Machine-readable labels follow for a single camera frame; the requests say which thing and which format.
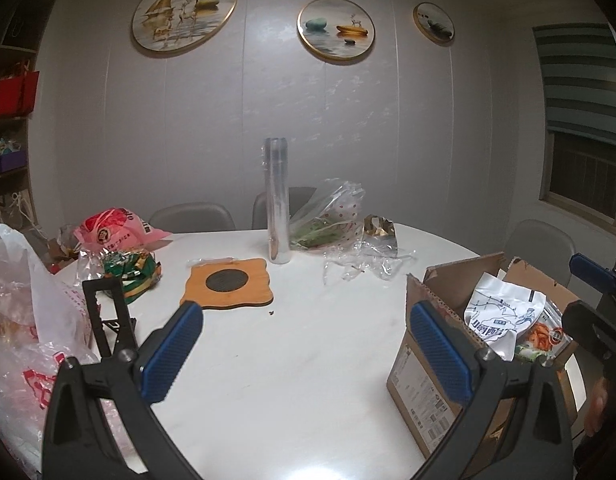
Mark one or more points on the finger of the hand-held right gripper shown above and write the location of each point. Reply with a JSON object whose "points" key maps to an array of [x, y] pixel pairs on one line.
{"points": [[593, 270], [595, 332]]}

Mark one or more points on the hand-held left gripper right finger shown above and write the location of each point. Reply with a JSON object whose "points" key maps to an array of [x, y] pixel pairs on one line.
{"points": [[440, 355]]}

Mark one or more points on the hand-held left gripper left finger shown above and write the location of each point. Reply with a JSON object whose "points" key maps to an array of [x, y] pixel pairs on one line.
{"points": [[170, 350]]}

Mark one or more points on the cardboard box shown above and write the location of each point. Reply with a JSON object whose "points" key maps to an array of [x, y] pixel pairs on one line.
{"points": [[418, 395]]}

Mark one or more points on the orange clear snack packet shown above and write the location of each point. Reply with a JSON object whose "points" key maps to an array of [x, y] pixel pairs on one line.
{"points": [[543, 335]]}

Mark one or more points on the white snack packet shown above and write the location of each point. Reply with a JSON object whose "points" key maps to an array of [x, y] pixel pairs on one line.
{"points": [[503, 310]]}

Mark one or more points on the person's right hand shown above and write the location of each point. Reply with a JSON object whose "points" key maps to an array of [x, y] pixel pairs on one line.
{"points": [[598, 405]]}

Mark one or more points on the black stand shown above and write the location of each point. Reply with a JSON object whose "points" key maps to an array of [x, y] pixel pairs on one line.
{"points": [[120, 325]]}

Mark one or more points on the grey chair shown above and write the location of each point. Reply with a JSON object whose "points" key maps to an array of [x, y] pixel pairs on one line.
{"points": [[538, 245], [192, 217], [303, 200]]}

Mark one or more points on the green snack bag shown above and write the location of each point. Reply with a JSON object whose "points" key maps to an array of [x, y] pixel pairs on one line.
{"points": [[132, 270]]}

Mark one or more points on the window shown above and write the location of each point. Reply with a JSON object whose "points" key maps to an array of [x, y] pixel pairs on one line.
{"points": [[583, 175]]}

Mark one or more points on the wooden trivet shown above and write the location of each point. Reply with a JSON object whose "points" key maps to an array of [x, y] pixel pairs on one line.
{"points": [[248, 285]]}

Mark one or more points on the crumpled clear plastic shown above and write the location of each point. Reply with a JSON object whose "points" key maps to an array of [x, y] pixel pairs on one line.
{"points": [[368, 260]]}

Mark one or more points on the pink plastic bag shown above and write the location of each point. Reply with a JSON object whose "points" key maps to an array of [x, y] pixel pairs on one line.
{"points": [[112, 227]]}

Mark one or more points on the gold foil wrapper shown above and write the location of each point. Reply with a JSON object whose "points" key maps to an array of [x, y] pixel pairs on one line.
{"points": [[380, 230]]}

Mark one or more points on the white and red plastic bag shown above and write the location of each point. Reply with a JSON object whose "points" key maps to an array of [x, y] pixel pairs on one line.
{"points": [[17, 280]]}

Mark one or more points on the dotted clear bag of greens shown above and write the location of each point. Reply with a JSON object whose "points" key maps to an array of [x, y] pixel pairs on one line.
{"points": [[333, 215]]}

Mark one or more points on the clear plastic wrap roll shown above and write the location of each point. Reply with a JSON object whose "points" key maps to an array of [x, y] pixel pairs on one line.
{"points": [[278, 200]]}

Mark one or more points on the striped window blind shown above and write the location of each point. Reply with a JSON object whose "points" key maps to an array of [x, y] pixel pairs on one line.
{"points": [[583, 80]]}

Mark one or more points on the purple box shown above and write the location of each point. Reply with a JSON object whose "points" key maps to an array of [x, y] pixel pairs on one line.
{"points": [[10, 161]]}

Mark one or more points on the red gift bags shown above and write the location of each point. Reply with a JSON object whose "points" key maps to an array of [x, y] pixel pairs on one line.
{"points": [[15, 92]]}

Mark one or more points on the wooden shelf unit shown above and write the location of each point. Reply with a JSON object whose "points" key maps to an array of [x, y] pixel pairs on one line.
{"points": [[32, 25]]}

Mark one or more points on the small round wall picture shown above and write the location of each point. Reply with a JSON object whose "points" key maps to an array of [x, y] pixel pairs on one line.
{"points": [[434, 24]]}

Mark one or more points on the large round wall picture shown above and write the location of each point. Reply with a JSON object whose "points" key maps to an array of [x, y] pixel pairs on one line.
{"points": [[185, 10]]}

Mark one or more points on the medium round wall picture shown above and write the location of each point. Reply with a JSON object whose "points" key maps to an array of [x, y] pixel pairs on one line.
{"points": [[336, 29]]}

